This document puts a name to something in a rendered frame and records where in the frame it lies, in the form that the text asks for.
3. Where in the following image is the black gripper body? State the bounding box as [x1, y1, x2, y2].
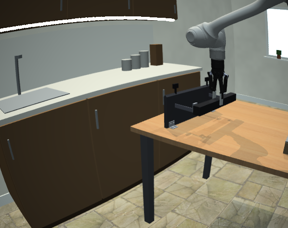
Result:
[211, 59, 225, 79]

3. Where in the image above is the black panel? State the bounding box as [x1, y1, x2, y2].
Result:
[164, 84, 212, 128]

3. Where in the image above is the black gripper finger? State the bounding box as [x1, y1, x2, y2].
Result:
[217, 73, 229, 105]
[207, 71, 217, 99]

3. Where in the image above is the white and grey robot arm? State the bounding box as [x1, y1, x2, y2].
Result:
[186, 0, 288, 60]

